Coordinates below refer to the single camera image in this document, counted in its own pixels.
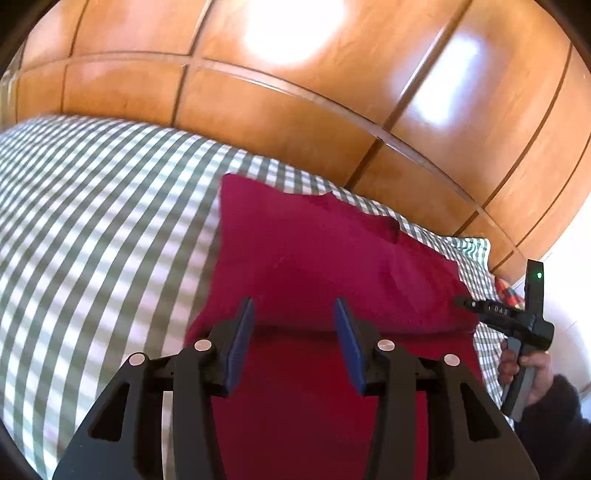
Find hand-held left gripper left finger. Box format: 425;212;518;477
52;297;256;480

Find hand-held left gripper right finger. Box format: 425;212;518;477
333;297;541;480

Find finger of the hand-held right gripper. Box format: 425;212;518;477
454;295;485;319

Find person's right forearm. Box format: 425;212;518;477
514;374;588;480

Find person's right hand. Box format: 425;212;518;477
497;339;553;407

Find red plaid cloth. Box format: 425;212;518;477
494;276;528;311

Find green checked bed sheet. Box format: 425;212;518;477
0;115;515;478

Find wooden wardrobe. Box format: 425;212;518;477
0;0;591;288

